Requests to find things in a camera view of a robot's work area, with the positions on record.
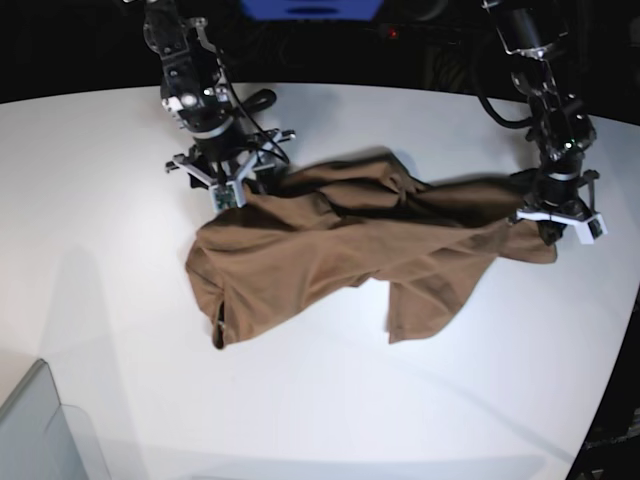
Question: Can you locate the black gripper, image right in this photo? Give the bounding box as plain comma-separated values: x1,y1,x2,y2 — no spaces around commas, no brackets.
532,159,582,246

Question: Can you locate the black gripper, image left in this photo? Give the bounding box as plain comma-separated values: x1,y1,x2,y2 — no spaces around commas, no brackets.
189,118,275,195

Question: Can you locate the blue plastic box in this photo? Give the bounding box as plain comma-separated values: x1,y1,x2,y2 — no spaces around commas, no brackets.
241,0,384,21

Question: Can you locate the translucent grey plastic bin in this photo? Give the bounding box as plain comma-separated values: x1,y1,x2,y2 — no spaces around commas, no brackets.
1,359,112,479

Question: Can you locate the black power strip red light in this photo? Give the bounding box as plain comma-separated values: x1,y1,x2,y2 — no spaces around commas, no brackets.
376,23,481,44

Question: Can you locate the white camera mount, image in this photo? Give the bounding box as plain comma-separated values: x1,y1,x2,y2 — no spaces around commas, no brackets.
165,129,296,214
509,169,609,246

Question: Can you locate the brown t-shirt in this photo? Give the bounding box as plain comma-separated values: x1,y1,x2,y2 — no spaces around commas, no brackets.
185,152,557,349

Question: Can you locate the white camera mount, image right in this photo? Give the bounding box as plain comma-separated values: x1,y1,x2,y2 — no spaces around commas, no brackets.
509,169,609,246

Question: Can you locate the white camera mount, image left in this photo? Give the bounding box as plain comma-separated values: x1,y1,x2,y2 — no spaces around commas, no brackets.
165,129,296,214

